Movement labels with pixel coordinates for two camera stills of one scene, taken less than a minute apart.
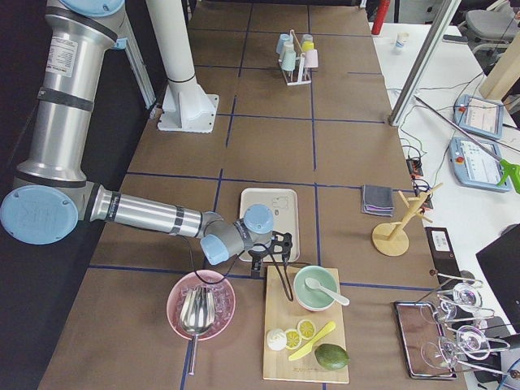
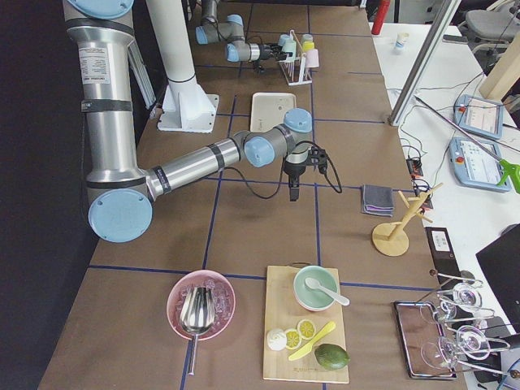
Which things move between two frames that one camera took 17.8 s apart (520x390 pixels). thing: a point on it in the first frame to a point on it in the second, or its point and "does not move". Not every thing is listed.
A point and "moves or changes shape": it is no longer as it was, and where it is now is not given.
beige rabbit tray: (283, 204) to (267, 110)
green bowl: (312, 299) does not move
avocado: (331, 357) does not move
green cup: (289, 58) moves or changes shape
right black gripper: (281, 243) to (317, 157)
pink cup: (311, 59) does not move
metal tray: (426, 348) does not move
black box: (444, 256) does not move
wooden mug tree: (392, 238) does not move
